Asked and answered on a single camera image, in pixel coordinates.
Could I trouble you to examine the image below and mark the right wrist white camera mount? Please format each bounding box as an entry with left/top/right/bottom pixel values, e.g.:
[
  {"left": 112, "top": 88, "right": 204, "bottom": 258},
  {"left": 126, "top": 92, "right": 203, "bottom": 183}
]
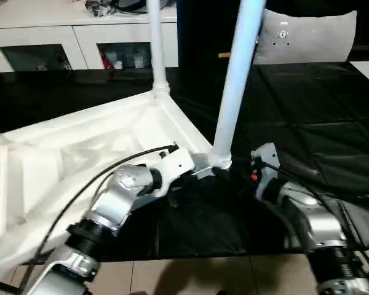
[{"left": 251, "top": 143, "right": 280, "bottom": 201}]

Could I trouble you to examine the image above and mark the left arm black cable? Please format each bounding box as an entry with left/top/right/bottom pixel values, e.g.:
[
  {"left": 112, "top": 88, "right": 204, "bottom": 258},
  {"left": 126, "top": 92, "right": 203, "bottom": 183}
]
[{"left": 24, "top": 141, "right": 178, "bottom": 295}]

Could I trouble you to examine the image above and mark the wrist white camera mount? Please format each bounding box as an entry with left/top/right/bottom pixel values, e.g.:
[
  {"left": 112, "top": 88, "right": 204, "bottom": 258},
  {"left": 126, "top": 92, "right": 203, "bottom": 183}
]
[
  {"left": 150, "top": 146, "right": 197, "bottom": 200},
  {"left": 251, "top": 143, "right": 280, "bottom": 201}
]

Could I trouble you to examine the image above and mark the grey pillow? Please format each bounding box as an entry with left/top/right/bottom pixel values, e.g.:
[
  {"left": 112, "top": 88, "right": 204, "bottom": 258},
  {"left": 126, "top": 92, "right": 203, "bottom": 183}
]
[{"left": 253, "top": 8, "right": 359, "bottom": 66}]

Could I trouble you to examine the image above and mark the black cabinet with orange label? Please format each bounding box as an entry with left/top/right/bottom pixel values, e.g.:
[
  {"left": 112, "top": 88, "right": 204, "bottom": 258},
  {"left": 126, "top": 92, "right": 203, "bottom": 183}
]
[{"left": 177, "top": 0, "right": 266, "bottom": 68}]

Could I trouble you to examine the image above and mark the black work table leg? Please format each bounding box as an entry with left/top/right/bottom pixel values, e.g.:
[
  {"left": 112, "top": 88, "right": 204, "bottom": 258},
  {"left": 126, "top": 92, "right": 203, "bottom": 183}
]
[{"left": 0, "top": 280, "right": 26, "bottom": 295}]

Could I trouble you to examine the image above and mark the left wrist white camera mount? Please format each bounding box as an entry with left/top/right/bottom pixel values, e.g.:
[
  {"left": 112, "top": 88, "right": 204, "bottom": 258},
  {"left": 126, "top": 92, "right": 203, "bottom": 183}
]
[{"left": 150, "top": 146, "right": 197, "bottom": 200}]

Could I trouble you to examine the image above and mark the white plastic table top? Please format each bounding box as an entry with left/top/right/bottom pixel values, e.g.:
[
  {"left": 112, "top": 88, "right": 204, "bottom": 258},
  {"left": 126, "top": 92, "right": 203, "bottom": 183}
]
[{"left": 0, "top": 90, "right": 235, "bottom": 269}]

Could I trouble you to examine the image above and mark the black tangled item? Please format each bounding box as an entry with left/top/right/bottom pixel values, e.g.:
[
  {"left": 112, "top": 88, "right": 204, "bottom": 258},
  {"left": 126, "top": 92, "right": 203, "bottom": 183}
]
[{"left": 84, "top": 0, "right": 118, "bottom": 18}]

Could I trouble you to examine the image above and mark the white sideboard with glass doors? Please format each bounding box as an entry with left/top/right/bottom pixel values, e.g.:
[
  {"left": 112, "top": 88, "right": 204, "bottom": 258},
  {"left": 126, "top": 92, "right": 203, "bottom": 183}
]
[{"left": 0, "top": 0, "right": 180, "bottom": 74}]

